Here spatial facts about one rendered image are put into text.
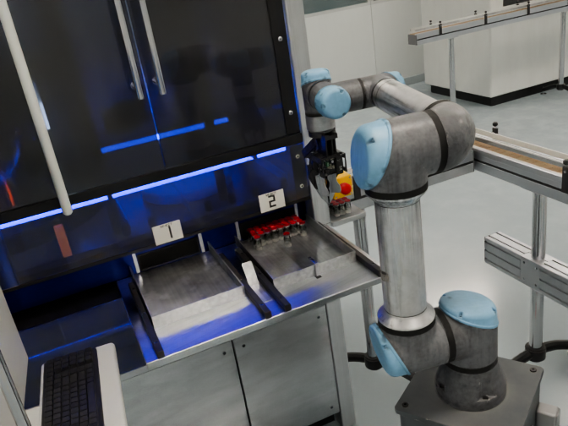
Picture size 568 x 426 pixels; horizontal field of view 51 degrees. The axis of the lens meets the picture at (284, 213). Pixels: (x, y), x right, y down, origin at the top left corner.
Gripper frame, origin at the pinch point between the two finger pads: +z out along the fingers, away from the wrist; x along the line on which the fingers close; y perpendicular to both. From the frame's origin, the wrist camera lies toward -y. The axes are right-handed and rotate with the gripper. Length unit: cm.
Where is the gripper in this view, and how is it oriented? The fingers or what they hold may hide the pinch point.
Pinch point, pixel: (326, 197)
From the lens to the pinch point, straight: 165.3
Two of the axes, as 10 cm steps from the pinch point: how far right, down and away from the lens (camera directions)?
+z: 1.4, 9.1, 4.0
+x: 9.1, -2.8, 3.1
